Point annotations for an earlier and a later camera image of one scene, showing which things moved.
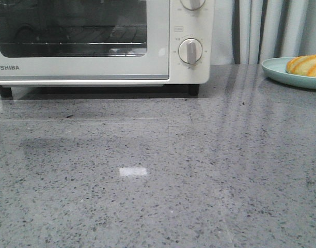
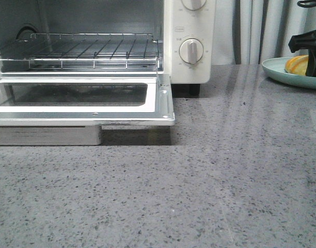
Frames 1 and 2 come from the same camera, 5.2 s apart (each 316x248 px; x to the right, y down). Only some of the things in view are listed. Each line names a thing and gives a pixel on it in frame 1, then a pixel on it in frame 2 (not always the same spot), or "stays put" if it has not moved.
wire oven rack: x=92 y=34 -> x=83 y=51
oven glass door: x=81 y=39 -> x=83 y=101
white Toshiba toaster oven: x=100 y=43 stays put
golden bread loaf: x=308 y=65 stays put
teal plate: x=276 y=68 stays put
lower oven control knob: x=190 y=50 stays put
